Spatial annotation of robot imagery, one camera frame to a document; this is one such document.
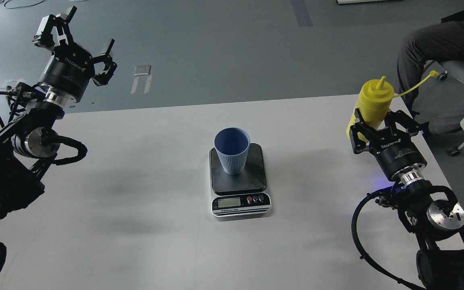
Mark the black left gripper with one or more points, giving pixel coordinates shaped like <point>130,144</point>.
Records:
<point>71,66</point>

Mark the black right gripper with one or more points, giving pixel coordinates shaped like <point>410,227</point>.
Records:
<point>392,146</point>

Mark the yellow squeeze bottle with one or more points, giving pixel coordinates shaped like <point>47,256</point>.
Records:
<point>375,98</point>

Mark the blue ribbed cup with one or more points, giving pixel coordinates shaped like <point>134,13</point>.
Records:
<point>232,145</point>

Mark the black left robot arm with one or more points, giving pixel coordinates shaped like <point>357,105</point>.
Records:
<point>28,143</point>

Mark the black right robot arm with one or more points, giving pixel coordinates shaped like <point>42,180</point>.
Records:
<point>431,212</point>

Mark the black digital kitchen scale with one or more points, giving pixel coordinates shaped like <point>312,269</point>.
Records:
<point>243,194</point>

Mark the grey floor socket plate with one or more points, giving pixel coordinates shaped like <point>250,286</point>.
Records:
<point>142,70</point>

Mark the grey office chair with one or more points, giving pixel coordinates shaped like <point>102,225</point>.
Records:
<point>454,68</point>

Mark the seated person in dark clothes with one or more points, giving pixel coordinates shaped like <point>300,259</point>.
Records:
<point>439,42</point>

